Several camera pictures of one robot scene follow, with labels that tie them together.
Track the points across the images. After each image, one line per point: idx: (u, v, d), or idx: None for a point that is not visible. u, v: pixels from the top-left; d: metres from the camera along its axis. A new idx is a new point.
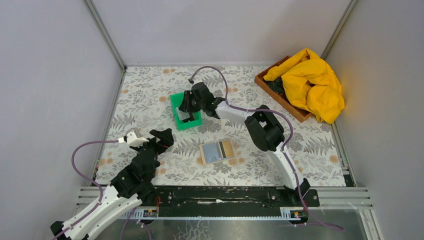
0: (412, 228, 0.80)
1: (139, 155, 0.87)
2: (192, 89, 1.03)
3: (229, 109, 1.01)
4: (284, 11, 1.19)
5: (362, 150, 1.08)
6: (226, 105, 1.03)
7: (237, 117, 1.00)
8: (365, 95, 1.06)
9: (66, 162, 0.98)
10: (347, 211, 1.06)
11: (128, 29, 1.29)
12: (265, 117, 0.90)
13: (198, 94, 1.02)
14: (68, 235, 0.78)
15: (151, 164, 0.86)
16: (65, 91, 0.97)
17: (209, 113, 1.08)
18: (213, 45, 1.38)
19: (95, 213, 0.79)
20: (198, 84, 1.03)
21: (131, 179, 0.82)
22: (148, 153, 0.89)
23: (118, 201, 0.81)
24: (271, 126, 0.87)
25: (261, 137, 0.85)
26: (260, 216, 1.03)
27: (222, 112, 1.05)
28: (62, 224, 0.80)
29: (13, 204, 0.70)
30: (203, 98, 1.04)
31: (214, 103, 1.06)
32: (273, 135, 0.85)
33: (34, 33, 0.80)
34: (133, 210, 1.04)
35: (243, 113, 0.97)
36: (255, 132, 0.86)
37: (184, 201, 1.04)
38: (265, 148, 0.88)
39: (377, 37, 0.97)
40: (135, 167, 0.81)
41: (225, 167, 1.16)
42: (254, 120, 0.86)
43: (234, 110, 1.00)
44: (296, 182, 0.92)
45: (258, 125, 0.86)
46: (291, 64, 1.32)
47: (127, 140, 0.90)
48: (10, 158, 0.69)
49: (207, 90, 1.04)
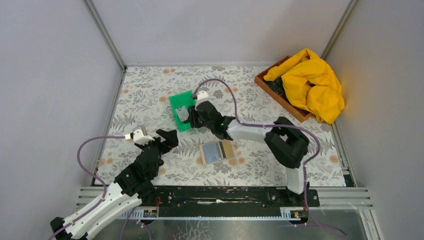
0: (411, 228, 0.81)
1: (142, 152, 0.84)
2: (199, 110, 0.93)
3: (242, 128, 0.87)
4: (284, 12, 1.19)
5: (362, 150, 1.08)
6: (238, 123, 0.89)
7: (254, 137, 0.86)
8: (365, 95, 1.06)
9: (66, 163, 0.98)
10: (347, 211, 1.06)
11: (128, 29, 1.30)
12: (285, 131, 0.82)
13: (206, 114, 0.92)
14: (69, 231, 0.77)
15: (153, 163, 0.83)
16: (65, 91, 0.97)
17: (221, 136, 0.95)
18: (214, 45, 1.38)
19: (97, 210, 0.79)
20: (204, 104, 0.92)
21: (135, 177, 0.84)
22: (150, 150, 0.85)
23: (121, 199, 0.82)
24: (295, 140, 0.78)
25: (288, 155, 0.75)
26: (259, 216, 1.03)
27: (235, 132, 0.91)
28: (63, 220, 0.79)
29: (12, 204, 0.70)
30: (212, 119, 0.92)
31: (223, 124, 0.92)
32: (298, 149, 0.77)
33: (34, 33, 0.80)
34: (133, 210, 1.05)
35: (260, 129, 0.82)
36: (280, 151, 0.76)
37: (184, 201, 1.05)
38: (292, 165, 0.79)
39: (377, 37, 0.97)
40: (139, 165, 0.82)
41: (225, 167, 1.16)
42: (276, 137, 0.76)
43: (249, 127, 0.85)
44: (301, 188, 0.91)
45: (282, 141, 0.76)
46: (291, 64, 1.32)
47: (134, 137, 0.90)
48: (10, 157, 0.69)
49: (215, 109, 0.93)
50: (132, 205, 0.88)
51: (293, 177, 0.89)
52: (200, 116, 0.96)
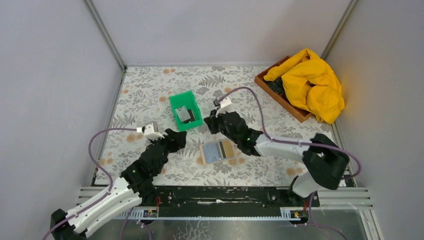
0: (411, 228, 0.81)
1: (147, 149, 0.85)
2: (228, 124, 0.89)
3: (274, 144, 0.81)
4: (284, 12, 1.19)
5: (362, 150, 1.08)
6: (268, 139, 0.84)
7: (286, 154, 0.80)
8: (365, 95, 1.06)
9: (66, 163, 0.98)
10: (347, 211, 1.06)
11: (128, 30, 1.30)
12: (323, 149, 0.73)
13: (235, 129, 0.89)
14: (72, 224, 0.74)
15: (158, 160, 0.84)
16: (65, 91, 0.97)
17: (247, 151, 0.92)
18: (214, 45, 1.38)
19: (102, 204, 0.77)
20: (234, 118, 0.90)
21: (140, 173, 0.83)
22: (155, 147, 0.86)
23: (127, 194, 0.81)
24: (334, 159, 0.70)
25: (327, 176, 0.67)
26: (259, 216, 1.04)
27: (264, 149, 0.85)
28: (65, 212, 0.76)
29: (13, 204, 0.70)
30: (239, 133, 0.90)
31: (250, 140, 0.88)
32: (339, 170, 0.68)
33: (34, 33, 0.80)
34: (132, 209, 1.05)
35: (295, 146, 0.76)
36: (318, 172, 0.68)
37: (184, 201, 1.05)
38: (333, 187, 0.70)
39: (377, 37, 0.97)
40: (144, 162, 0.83)
41: (225, 167, 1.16)
42: (315, 157, 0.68)
43: (282, 144, 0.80)
44: (306, 194, 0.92)
45: (321, 161, 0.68)
46: (291, 64, 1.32)
47: (145, 132, 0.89)
48: (10, 157, 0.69)
49: (244, 123, 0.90)
50: (132, 203, 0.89)
51: (306, 184, 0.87)
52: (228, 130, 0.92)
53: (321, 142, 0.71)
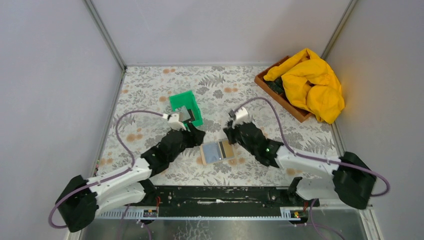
0: (411, 228, 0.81)
1: (168, 134, 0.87)
2: (246, 135, 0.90)
3: (298, 159, 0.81)
4: (284, 11, 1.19)
5: (362, 150, 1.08)
6: (291, 152, 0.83)
7: (309, 169, 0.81)
8: (365, 95, 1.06)
9: (66, 163, 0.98)
10: (347, 211, 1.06)
11: (128, 30, 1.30)
12: (352, 169, 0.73)
13: (253, 140, 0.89)
14: (95, 191, 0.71)
15: (177, 146, 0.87)
16: (65, 91, 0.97)
17: (266, 162, 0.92)
18: (214, 45, 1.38)
19: (123, 179, 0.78)
20: (252, 129, 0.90)
21: (158, 157, 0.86)
22: (176, 133, 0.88)
23: (144, 175, 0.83)
24: (361, 178, 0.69)
25: (354, 195, 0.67)
26: (259, 216, 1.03)
27: (285, 162, 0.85)
28: (86, 180, 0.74)
29: (13, 204, 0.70)
30: (257, 144, 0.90)
31: (269, 151, 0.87)
32: (366, 189, 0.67)
33: (34, 33, 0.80)
34: (127, 209, 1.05)
35: (323, 164, 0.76)
36: (344, 191, 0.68)
37: (184, 201, 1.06)
38: (361, 207, 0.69)
39: (377, 37, 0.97)
40: (164, 146, 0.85)
41: (225, 167, 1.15)
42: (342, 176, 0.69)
43: (309, 160, 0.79)
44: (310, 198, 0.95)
45: (348, 183, 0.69)
46: (291, 64, 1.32)
47: (170, 119, 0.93)
48: (10, 157, 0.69)
49: (261, 133, 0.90)
50: (134, 197, 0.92)
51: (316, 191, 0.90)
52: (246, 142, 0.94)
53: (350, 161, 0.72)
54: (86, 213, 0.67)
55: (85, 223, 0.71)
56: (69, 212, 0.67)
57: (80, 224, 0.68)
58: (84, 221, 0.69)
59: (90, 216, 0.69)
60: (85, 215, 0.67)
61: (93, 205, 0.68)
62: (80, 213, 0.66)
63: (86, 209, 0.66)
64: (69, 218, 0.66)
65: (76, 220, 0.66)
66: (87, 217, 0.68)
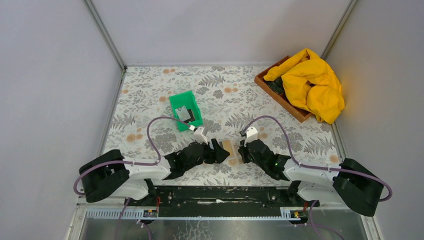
0: (411, 228, 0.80)
1: (190, 145, 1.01)
2: (251, 150, 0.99)
3: (302, 170, 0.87)
4: (284, 11, 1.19)
5: (362, 151, 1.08)
6: (296, 165, 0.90)
7: (312, 179, 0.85)
8: (365, 95, 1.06)
9: (66, 163, 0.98)
10: (347, 211, 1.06)
11: (128, 29, 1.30)
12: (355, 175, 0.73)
13: (259, 155, 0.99)
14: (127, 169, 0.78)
15: (194, 158, 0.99)
16: (65, 91, 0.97)
17: (276, 176, 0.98)
18: (214, 45, 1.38)
19: (150, 168, 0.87)
20: (259, 144, 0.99)
21: (175, 164, 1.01)
22: (197, 146, 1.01)
23: (162, 175, 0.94)
24: (366, 184, 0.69)
25: (360, 200, 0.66)
26: (260, 216, 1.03)
27: (292, 173, 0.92)
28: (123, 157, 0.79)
29: (12, 204, 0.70)
30: (265, 160, 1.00)
31: (278, 165, 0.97)
32: (373, 194, 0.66)
33: (34, 32, 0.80)
34: (124, 209, 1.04)
35: (325, 172, 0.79)
36: (350, 197, 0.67)
37: (184, 201, 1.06)
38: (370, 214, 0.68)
39: (377, 37, 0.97)
40: (184, 155, 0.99)
41: (225, 167, 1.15)
42: (344, 181, 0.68)
43: (309, 170, 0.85)
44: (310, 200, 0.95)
45: (352, 187, 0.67)
46: (291, 64, 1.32)
47: (196, 131, 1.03)
48: (10, 158, 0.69)
49: (268, 149, 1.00)
50: (137, 194, 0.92)
51: (319, 194, 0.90)
52: (253, 156, 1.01)
53: (352, 167, 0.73)
54: (109, 188, 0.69)
55: (100, 198, 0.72)
56: (93, 181, 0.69)
57: (97, 197, 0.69)
58: (102, 195, 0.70)
59: (109, 192, 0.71)
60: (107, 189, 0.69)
61: (118, 183, 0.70)
62: (105, 185, 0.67)
63: (111, 184, 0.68)
64: (91, 187, 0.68)
65: (97, 191, 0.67)
66: (105, 192, 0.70)
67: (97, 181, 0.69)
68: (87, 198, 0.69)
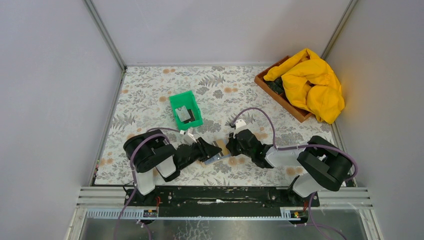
0: (411, 228, 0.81)
1: (179, 147, 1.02)
2: (239, 138, 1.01)
3: (279, 152, 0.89)
4: (284, 11, 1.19)
5: (362, 150, 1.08)
6: (274, 149, 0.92)
7: (289, 159, 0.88)
8: (365, 94, 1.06)
9: (66, 162, 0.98)
10: (347, 211, 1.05)
11: (128, 29, 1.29)
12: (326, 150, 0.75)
13: (246, 143, 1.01)
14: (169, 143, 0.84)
15: (184, 158, 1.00)
16: (65, 91, 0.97)
17: (261, 164, 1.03)
18: (214, 45, 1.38)
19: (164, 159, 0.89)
20: (244, 134, 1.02)
21: None
22: (186, 146, 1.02)
23: (166, 172, 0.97)
24: (335, 160, 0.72)
25: (328, 176, 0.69)
26: (260, 216, 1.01)
27: (272, 157, 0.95)
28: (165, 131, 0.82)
29: (13, 204, 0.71)
30: (252, 148, 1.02)
31: (262, 153, 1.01)
32: (340, 171, 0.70)
33: (34, 33, 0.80)
34: (124, 209, 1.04)
35: (294, 151, 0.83)
36: (317, 171, 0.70)
37: (184, 201, 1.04)
38: (334, 189, 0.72)
39: (378, 36, 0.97)
40: (175, 158, 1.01)
41: (225, 167, 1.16)
42: (310, 155, 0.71)
43: (283, 152, 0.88)
44: (306, 194, 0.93)
45: (318, 162, 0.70)
46: (291, 63, 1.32)
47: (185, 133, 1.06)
48: (9, 157, 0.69)
49: (254, 139, 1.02)
50: (144, 188, 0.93)
51: (305, 185, 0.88)
52: (240, 144, 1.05)
53: (318, 143, 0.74)
54: (159, 158, 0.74)
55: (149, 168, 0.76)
56: (139, 152, 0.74)
57: (146, 168, 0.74)
58: (150, 165, 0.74)
59: (157, 162, 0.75)
60: (154, 160, 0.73)
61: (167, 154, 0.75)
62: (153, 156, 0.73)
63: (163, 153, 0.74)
64: (140, 158, 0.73)
65: (146, 161, 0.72)
66: (154, 163, 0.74)
67: (142, 152, 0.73)
68: (138, 169, 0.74)
